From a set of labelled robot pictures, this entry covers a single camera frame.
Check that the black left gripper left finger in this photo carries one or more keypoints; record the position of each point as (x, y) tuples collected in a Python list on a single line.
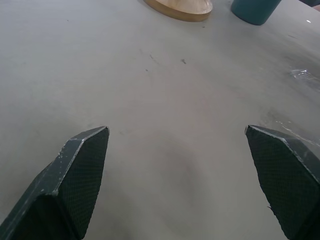
[(65, 185)]

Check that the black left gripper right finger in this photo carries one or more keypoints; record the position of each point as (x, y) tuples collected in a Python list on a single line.
[(287, 180)]

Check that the wooden round board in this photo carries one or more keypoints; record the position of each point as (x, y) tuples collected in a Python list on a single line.
[(182, 8)]

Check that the teal cup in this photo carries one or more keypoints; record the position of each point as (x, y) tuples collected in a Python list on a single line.
[(253, 11)]

